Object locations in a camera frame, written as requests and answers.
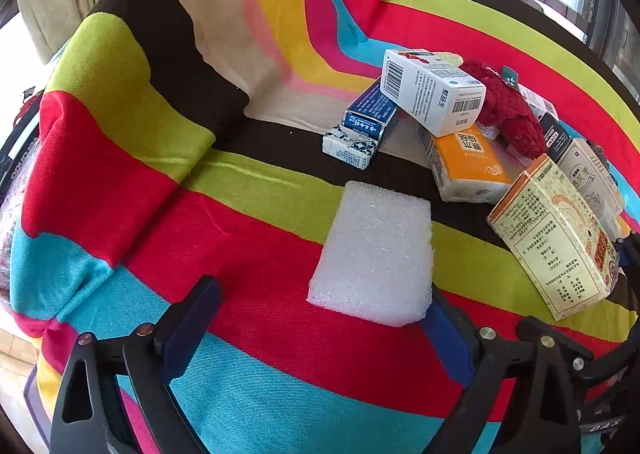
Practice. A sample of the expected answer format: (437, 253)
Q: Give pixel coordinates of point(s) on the orange tissue pack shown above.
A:
(465, 167)

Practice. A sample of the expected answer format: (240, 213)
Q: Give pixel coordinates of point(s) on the white foam block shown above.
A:
(377, 261)

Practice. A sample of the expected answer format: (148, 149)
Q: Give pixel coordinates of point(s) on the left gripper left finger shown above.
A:
(90, 415)

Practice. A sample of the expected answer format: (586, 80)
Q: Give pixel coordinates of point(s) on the beige orange herbal box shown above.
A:
(557, 239)

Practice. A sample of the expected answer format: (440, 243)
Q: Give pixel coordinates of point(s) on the blue white patterned small box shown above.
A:
(349, 146)

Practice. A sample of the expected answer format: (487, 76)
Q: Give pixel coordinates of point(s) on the dark blue long box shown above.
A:
(371, 112)

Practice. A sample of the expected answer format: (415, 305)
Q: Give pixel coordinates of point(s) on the black small box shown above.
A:
(556, 137)

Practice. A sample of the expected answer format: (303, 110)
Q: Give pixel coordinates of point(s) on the white barcode medicine box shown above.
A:
(441, 97)

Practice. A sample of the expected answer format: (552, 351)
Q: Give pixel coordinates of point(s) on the white cream tall box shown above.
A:
(595, 184)

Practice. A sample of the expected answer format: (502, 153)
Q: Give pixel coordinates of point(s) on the red knitted cloth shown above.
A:
(505, 109)

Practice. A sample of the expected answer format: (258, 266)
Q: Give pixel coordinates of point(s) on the pink white long box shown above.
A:
(539, 105)

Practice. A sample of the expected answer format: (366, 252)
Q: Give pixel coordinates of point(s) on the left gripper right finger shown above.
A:
(541, 416)

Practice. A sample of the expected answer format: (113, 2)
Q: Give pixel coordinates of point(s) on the striped colourful table cloth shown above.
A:
(183, 137)

